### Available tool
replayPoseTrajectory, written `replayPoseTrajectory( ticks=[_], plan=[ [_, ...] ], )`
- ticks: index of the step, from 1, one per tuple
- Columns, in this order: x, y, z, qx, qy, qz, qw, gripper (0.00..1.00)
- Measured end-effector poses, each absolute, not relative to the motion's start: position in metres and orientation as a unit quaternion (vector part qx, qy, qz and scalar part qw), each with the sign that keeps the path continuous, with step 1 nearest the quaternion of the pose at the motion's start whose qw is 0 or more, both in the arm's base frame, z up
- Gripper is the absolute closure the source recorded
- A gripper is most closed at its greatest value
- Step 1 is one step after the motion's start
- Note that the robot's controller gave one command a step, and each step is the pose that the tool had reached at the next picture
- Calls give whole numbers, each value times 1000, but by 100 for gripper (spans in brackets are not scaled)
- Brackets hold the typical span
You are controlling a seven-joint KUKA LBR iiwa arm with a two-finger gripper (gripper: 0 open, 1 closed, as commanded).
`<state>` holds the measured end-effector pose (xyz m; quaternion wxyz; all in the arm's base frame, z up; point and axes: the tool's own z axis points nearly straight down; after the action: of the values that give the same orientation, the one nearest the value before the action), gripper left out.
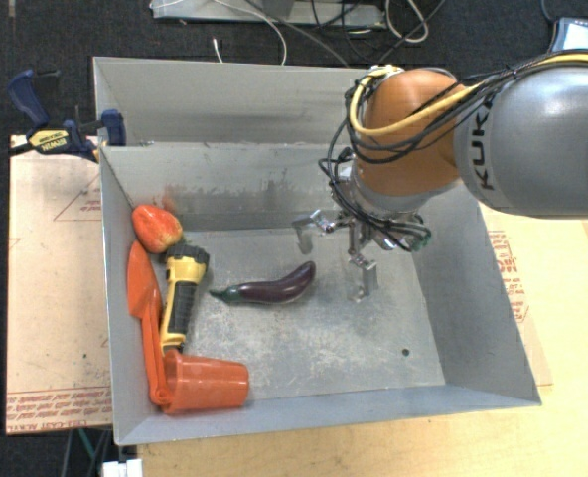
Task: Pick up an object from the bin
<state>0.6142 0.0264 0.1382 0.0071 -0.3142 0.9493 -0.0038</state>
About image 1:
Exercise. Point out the orange plastic shovel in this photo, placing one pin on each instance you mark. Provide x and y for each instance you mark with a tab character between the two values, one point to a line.
142	286

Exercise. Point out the orange plastic cup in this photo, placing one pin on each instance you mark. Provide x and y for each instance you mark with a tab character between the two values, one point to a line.
209	383

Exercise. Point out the grey metal bin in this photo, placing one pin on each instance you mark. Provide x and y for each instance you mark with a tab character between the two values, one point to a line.
324	346

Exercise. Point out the brown cardboard board red print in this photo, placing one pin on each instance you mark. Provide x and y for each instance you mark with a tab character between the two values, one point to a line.
55	276

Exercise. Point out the red-orange toy pepper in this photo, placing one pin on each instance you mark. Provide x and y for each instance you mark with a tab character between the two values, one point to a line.
156	229

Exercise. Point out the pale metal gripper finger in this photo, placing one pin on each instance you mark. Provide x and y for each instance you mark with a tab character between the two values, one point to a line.
368	276
304	234

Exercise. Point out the black cylinder on white bracket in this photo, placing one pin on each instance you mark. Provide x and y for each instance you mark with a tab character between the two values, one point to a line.
346	169

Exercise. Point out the purple toy eggplant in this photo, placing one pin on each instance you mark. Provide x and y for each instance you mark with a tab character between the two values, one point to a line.
274	288

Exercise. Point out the yellow and black flashlight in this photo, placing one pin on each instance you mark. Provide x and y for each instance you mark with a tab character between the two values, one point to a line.
182	291

